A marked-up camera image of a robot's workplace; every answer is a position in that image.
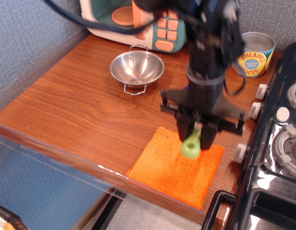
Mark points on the green handled grey spatula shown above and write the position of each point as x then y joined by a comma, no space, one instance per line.
192,144

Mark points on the teal toy microwave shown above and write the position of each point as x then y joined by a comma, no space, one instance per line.
167,34

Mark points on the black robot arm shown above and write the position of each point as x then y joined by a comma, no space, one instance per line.
215,42

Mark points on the small steel bowl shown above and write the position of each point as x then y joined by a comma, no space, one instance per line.
136,69

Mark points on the pineapple slices can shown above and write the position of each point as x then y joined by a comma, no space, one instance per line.
257,54

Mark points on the orange towel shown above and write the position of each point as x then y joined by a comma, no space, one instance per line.
162,167

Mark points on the black toy stove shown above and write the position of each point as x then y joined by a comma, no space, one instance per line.
266,197

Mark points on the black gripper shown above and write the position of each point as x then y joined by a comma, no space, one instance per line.
203,102

